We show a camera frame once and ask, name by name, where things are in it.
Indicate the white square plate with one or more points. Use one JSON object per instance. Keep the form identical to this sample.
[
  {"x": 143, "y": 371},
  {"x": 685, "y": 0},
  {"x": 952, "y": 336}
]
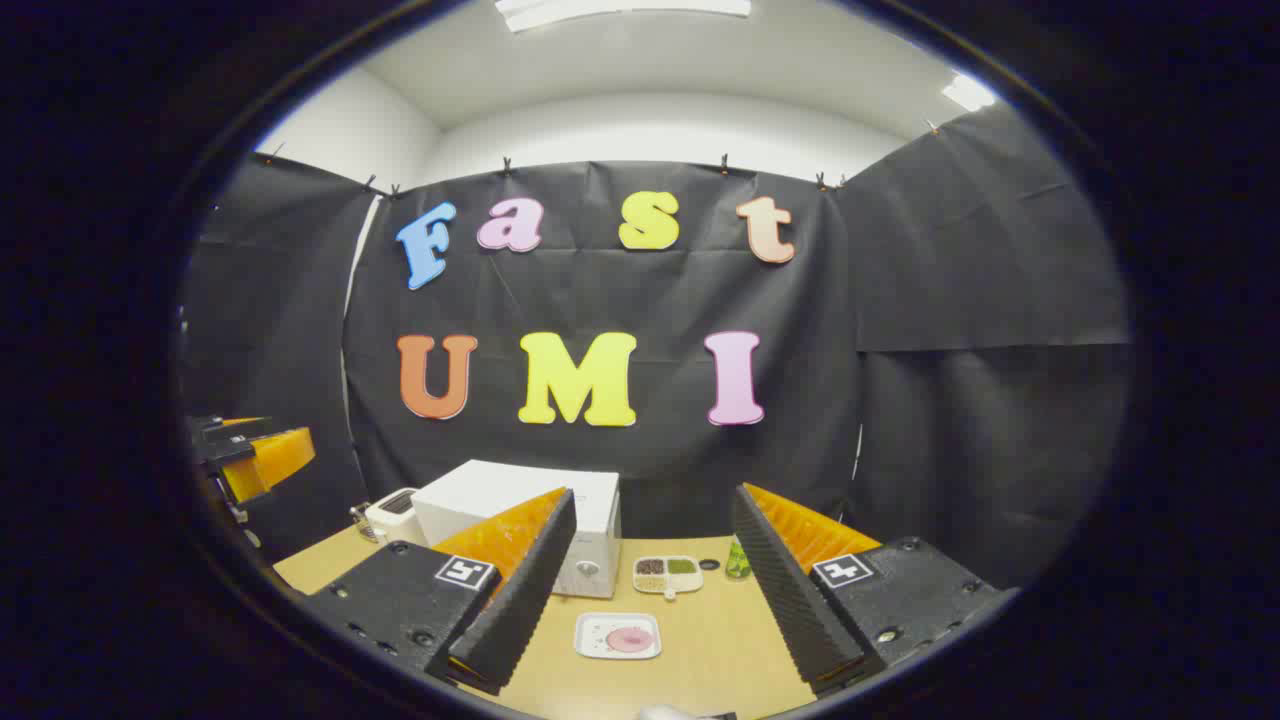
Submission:
[{"x": 595, "y": 635}]

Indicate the divided white bean dish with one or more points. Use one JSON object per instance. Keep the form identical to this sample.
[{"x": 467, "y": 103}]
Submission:
[{"x": 667, "y": 576}]

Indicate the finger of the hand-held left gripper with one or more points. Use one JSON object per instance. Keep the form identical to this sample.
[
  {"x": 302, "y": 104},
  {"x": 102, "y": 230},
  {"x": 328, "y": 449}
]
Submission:
[{"x": 265, "y": 460}]

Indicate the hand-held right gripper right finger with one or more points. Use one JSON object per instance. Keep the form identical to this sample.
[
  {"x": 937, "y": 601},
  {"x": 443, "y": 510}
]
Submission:
[{"x": 790, "y": 600}]

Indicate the long ceiling light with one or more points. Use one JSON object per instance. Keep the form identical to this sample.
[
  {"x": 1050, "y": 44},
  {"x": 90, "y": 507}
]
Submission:
[{"x": 620, "y": 8}]

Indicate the green drink bottle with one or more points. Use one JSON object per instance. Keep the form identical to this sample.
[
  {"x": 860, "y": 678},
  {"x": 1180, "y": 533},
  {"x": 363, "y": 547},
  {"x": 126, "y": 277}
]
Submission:
[{"x": 738, "y": 566}]

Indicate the pink round food slice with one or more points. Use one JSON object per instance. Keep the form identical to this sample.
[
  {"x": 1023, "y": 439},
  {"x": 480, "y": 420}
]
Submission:
[{"x": 630, "y": 640}]

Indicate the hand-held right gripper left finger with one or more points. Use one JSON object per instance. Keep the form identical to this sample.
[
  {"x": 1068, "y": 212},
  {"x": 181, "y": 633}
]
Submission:
[{"x": 520, "y": 600}]

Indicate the white toaster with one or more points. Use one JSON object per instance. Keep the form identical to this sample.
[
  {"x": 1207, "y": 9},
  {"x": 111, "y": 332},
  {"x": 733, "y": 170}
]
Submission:
[{"x": 395, "y": 517}]

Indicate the small ceiling light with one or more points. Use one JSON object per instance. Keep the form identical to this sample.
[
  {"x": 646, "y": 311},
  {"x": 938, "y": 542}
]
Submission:
[{"x": 968, "y": 92}]

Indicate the white microwave oven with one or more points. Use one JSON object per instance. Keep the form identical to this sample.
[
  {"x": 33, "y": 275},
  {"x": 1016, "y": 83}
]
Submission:
[{"x": 500, "y": 490}]

